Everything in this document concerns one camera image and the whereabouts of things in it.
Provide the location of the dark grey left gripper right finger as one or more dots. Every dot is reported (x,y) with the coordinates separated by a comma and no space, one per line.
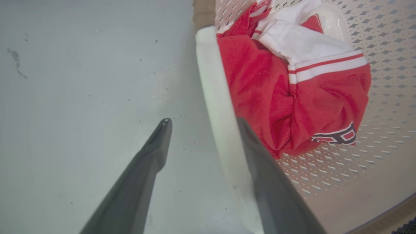
(279,195)

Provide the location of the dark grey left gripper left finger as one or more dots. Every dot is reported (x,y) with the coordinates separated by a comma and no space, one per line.
(130,191)

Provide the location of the white perforated laundry basket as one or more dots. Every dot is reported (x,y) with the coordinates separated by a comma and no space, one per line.
(373,156)

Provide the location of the red and white jersey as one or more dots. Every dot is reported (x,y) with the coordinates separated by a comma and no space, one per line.
(269,97)

